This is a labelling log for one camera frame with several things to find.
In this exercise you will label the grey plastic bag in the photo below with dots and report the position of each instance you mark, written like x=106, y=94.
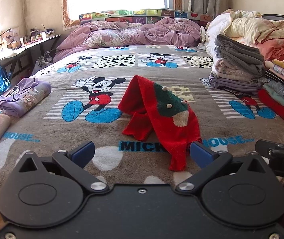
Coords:
x=44, y=59

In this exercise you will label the cartoon printed blanket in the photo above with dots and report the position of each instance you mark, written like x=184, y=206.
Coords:
x=57, y=134

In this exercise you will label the stack of folded grey clothes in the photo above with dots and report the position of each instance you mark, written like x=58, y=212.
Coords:
x=241, y=52

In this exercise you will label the red folded garment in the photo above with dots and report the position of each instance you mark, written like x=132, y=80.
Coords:
x=274, y=104

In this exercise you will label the cream blanket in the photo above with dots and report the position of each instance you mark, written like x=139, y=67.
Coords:
x=251, y=27

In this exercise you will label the beige folded garment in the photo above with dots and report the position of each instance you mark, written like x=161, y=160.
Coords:
x=231, y=71

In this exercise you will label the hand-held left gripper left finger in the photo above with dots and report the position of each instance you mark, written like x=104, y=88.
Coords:
x=83, y=154

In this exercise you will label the folded purple floral garment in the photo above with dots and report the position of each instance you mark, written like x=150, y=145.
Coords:
x=24, y=99

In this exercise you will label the blue bag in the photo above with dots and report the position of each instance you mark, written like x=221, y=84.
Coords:
x=1, y=78

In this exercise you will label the row of small desk items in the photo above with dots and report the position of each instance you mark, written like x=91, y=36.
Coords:
x=37, y=36

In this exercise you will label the stack of colourful folded clothes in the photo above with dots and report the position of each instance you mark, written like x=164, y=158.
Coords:
x=281, y=84

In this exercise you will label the red knitted sweater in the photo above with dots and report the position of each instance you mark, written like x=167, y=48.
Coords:
x=156, y=119

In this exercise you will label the dark desk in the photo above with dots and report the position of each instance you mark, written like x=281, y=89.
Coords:
x=29, y=52

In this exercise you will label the pink orange quilt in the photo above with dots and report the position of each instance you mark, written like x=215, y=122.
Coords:
x=281, y=47

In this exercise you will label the colourful alphabet headboard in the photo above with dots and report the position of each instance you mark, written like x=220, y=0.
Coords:
x=122, y=13

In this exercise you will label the purple duvet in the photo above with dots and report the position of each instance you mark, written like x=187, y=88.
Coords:
x=132, y=33

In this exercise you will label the black desk lamp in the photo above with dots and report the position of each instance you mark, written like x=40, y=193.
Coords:
x=1, y=38

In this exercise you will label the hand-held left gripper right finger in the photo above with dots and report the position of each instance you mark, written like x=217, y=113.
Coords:
x=201, y=154

